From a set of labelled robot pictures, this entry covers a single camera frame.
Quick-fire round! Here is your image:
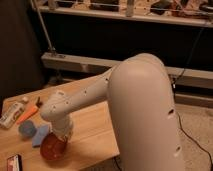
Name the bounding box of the blue sponge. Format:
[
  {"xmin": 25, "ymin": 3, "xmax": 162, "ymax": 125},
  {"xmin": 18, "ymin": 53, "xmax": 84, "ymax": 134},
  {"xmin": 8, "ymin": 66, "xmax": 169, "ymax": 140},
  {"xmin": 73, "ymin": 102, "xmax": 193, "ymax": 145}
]
[{"xmin": 32, "ymin": 125, "xmax": 49, "ymax": 148}]

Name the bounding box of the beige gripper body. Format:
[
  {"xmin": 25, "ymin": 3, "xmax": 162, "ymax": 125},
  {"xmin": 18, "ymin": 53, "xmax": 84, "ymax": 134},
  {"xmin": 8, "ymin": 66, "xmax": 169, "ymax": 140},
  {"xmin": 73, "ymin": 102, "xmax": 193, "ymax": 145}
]
[{"xmin": 52, "ymin": 116, "xmax": 73, "ymax": 141}]

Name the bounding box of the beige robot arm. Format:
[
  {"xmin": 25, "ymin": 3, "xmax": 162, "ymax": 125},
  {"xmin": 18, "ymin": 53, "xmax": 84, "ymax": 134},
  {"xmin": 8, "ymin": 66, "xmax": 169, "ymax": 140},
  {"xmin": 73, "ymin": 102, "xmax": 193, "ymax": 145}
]
[{"xmin": 40, "ymin": 53, "xmax": 185, "ymax": 171}]

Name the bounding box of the orange handled tool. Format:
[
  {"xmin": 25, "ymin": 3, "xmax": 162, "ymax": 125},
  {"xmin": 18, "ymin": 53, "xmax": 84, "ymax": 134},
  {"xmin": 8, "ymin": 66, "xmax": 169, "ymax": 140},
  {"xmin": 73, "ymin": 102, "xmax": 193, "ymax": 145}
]
[{"xmin": 17, "ymin": 97, "xmax": 43, "ymax": 124}]

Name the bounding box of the red ceramic bowl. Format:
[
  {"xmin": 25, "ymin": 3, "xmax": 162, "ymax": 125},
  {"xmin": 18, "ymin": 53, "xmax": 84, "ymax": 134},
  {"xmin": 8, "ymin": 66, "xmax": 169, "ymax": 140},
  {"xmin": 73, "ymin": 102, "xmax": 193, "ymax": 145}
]
[{"xmin": 40, "ymin": 133, "xmax": 67, "ymax": 160}]

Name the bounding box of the black power cable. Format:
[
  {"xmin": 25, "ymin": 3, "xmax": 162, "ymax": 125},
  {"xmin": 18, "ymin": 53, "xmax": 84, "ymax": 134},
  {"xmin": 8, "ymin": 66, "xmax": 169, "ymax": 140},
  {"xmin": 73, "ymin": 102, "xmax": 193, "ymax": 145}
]
[{"xmin": 170, "ymin": 26, "xmax": 213, "ymax": 164}]

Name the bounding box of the red and white box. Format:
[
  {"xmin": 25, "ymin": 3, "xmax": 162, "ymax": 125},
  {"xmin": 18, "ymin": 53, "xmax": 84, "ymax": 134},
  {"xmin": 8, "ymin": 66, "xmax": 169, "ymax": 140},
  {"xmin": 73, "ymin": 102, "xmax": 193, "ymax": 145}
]
[{"xmin": 7, "ymin": 154, "xmax": 23, "ymax": 171}]

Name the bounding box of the cluttered wooden shelf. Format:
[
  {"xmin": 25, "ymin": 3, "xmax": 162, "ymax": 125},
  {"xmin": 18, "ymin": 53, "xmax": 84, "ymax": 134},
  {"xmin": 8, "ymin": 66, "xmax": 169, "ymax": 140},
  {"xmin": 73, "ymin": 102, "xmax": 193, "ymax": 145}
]
[{"xmin": 30, "ymin": 0, "xmax": 213, "ymax": 28}]

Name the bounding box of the metal lamp stand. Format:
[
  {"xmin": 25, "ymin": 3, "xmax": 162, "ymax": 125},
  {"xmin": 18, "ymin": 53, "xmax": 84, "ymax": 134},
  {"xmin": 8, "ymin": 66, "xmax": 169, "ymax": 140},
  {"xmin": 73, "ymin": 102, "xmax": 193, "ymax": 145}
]
[{"xmin": 32, "ymin": 0, "xmax": 65, "ymax": 58}]

